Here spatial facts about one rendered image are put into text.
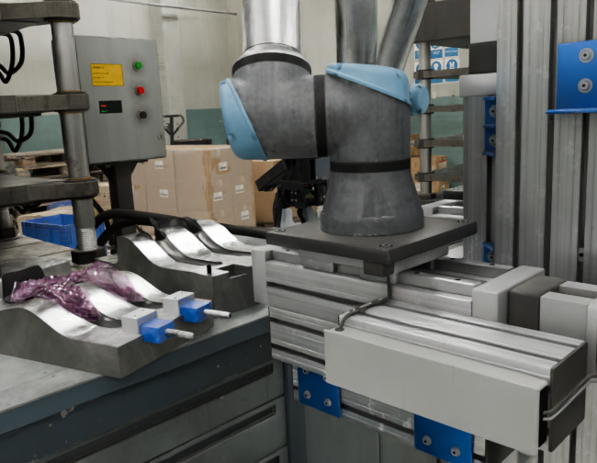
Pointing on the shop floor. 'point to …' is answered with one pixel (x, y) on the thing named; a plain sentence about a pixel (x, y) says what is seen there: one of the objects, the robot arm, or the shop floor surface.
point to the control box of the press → (119, 112)
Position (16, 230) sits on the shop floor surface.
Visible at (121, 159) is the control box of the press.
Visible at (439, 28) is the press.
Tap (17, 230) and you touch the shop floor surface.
